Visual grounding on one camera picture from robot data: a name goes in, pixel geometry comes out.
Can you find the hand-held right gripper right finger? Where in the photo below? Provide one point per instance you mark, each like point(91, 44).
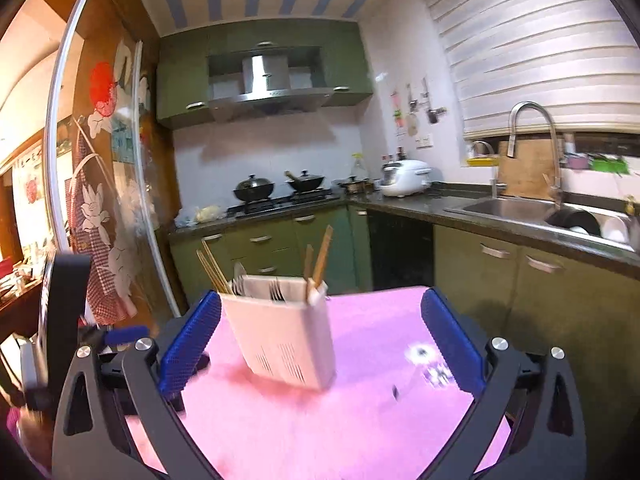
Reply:
point(452, 345)

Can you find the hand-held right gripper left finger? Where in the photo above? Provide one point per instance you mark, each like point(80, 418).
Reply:
point(190, 345)

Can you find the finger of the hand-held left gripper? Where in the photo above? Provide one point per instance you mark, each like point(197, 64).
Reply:
point(177, 402)
point(125, 336)

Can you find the silver metal fork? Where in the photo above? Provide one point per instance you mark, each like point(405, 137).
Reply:
point(239, 277)

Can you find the white plastic utensil holder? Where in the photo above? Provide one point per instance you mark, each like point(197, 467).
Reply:
point(280, 330)

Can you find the person's left forearm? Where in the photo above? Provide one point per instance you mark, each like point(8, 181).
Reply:
point(27, 435)

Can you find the wooden side table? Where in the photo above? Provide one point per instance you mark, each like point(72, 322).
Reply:
point(15, 300)

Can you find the red checkered apron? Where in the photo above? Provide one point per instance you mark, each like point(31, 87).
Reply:
point(100, 260)

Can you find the green base cabinet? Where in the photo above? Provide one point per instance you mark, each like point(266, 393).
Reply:
point(550, 320)
point(280, 240)

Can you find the framed calligraphy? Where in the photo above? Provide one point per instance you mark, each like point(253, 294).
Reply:
point(30, 195)

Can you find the clear plastic bag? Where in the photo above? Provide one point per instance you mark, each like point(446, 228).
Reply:
point(202, 215)

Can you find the flower etched glass door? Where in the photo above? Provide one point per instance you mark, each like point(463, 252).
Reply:
point(150, 185)

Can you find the steel kitchen sink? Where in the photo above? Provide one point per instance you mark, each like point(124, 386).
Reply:
point(500, 210)

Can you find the pink floral tablecloth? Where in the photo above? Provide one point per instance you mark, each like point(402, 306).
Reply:
point(325, 420)

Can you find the black wok with lid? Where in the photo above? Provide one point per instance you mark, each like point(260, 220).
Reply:
point(254, 189)

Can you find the black gas stove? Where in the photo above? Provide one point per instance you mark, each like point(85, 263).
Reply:
point(285, 205)

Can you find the small steel faucet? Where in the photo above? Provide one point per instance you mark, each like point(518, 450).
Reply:
point(492, 180)

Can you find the white rice cooker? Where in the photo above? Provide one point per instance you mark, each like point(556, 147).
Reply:
point(405, 179)

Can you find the yellow sponge rack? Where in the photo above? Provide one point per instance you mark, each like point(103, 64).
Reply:
point(482, 161)

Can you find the small steel pot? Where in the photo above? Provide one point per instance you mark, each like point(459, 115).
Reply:
point(355, 186)

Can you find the wooden cutting board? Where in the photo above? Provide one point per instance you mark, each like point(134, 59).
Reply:
point(525, 170)

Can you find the white bowl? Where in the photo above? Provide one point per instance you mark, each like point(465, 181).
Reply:
point(615, 230)

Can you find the cooking oil bottle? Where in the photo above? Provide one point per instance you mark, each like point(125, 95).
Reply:
point(359, 167)

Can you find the tall steel faucet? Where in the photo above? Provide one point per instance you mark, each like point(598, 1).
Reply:
point(555, 160)

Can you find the red round paper cutout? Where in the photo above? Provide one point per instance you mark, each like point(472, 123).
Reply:
point(102, 90)

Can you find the hanging black spatula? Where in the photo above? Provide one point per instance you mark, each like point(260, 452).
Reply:
point(434, 112)

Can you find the green plastic basket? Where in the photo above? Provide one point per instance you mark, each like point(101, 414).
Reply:
point(607, 166)

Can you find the pink hanging utensil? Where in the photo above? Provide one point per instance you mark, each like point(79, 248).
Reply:
point(398, 112)

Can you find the steel range hood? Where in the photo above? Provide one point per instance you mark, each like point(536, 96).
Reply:
point(265, 80)

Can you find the white window blind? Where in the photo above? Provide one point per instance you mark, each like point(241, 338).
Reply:
point(540, 50)

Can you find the white wall socket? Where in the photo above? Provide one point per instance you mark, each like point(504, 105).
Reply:
point(424, 141)

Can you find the narrow green wall cabinet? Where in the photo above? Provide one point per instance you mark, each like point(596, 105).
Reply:
point(260, 40)

